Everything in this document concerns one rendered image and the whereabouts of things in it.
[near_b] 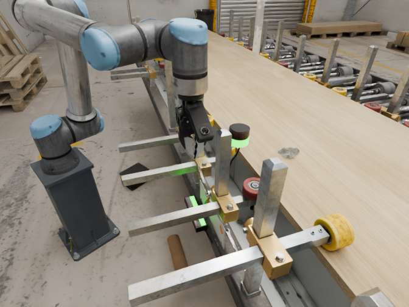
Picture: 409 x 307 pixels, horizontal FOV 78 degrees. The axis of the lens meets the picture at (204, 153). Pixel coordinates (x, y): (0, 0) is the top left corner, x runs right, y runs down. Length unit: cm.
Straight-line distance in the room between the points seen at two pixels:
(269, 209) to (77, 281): 144
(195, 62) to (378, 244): 65
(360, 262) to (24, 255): 187
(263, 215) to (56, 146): 116
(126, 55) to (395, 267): 80
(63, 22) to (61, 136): 77
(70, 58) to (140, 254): 120
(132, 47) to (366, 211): 78
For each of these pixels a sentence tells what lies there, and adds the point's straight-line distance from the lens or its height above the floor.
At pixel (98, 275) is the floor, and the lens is 180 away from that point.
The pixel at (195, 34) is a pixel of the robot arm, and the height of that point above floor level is 136.
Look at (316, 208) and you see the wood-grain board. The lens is 84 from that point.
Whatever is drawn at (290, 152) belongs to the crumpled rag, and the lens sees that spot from 103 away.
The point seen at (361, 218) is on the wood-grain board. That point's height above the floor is 90.
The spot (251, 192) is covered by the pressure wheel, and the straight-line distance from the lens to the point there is 82.
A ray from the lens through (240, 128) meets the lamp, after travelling 73.
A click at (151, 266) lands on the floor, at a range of 174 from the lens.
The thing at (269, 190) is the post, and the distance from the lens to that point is 52.
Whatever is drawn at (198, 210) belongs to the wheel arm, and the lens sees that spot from 82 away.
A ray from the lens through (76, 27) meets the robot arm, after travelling 76.
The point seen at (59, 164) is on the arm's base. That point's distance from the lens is 154.
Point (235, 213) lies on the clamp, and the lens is 82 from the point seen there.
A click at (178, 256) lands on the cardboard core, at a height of 8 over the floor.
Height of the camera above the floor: 146
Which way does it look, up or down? 35 degrees down
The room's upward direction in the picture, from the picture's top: straight up
